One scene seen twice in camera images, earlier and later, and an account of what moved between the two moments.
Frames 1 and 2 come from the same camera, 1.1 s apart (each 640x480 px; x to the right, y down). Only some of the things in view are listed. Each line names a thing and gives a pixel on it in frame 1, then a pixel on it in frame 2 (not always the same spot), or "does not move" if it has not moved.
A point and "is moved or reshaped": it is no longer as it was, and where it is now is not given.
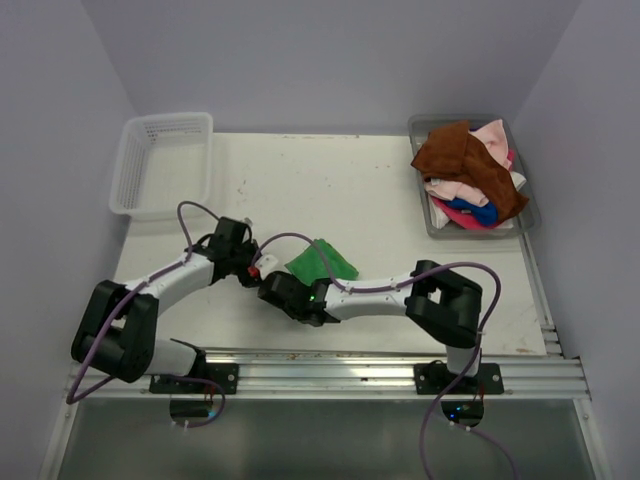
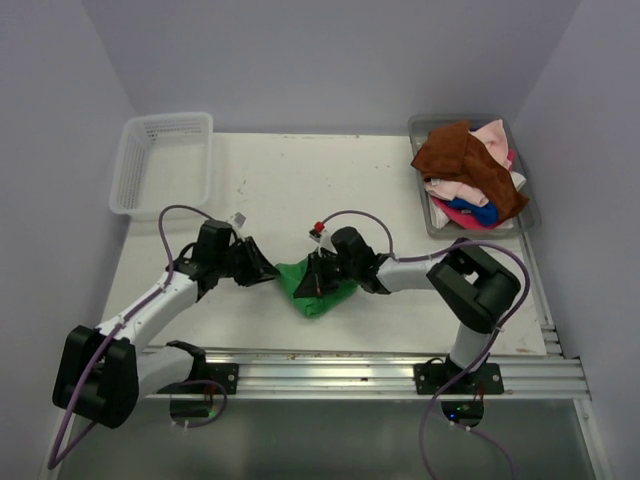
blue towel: [488, 213] does not move
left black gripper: [249, 245] does not move
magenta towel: [460, 220] does not move
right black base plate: [435, 378] does not move
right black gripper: [290, 276] to [314, 280]
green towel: [311, 267] is moved or reshaped
